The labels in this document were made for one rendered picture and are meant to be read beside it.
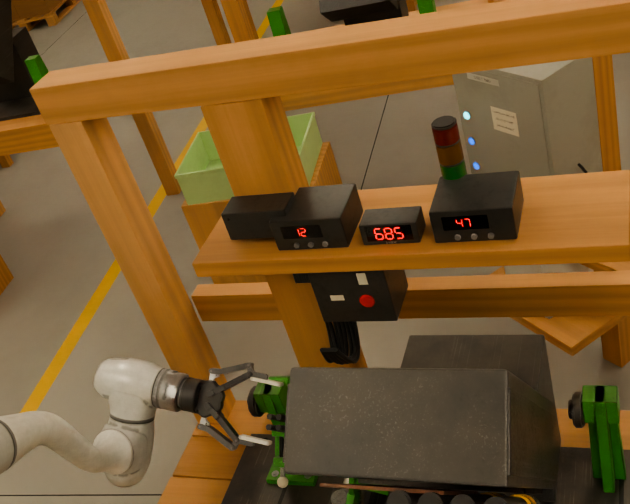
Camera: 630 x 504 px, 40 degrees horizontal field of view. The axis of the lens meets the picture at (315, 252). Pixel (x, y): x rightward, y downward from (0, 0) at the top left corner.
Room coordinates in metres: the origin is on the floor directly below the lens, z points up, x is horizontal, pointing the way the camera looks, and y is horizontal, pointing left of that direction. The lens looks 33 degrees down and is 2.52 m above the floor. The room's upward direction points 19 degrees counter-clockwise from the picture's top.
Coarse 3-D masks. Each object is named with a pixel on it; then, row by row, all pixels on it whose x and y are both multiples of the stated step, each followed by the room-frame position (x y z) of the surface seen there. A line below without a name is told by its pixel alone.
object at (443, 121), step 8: (440, 120) 1.48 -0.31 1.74; (448, 120) 1.47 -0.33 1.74; (456, 120) 1.47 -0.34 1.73; (432, 128) 1.48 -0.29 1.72; (440, 128) 1.46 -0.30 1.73; (448, 128) 1.45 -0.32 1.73; (456, 128) 1.46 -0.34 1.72; (440, 136) 1.45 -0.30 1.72; (448, 136) 1.45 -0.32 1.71; (456, 136) 1.45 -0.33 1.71; (440, 144) 1.46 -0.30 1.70; (448, 144) 1.45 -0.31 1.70
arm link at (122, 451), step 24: (24, 432) 1.19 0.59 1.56; (48, 432) 1.24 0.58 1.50; (72, 432) 1.30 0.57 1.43; (120, 432) 1.44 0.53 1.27; (144, 432) 1.46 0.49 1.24; (72, 456) 1.30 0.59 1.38; (96, 456) 1.35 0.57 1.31; (120, 456) 1.40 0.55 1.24; (144, 456) 1.43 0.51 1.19; (120, 480) 1.41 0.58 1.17
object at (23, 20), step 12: (12, 0) 10.01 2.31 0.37; (24, 0) 9.96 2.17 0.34; (36, 0) 9.91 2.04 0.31; (48, 0) 9.96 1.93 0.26; (60, 0) 10.18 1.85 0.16; (72, 0) 10.39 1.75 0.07; (12, 12) 10.04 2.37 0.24; (24, 12) 9.98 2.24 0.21; (36, 12) 9.93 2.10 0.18; (48, 12) 9.88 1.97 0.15; (12, 24) 10.03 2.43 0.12; (24, 24) 9.98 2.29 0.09; (36, 24) 10.15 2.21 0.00; (48, 24) 9.89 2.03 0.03
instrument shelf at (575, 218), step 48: (384, 192) 1.61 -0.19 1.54; (432, 192) 1.55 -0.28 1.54; (528, 192) 1.43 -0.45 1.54; (576, 192) 1.38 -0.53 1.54; (624, 192) 1.33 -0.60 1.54; (240, 240) 1.61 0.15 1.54; (432, 240) 1.38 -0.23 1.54; (528, 240) 1.28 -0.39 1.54; (576, 240) 1.24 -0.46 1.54; (624, 240) 1.19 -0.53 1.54
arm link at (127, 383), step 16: (112, 368) 1.54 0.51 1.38; (128, 368) 1.53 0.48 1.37; (144, 368) 1.52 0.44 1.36; (160, 368) 1.53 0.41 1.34; (96, 384) 1.53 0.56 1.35; (112, 384) 1.51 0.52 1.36; (128, 384) 1.50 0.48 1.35; (144, 384) 1.49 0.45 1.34; (112, 400) 1.50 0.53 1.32; (128, 400) 1.48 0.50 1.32; (144, 400) 1.48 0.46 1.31; (112, 416) 1.49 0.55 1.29; (128, 416) 1.47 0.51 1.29; (144, 416) 1.47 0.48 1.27
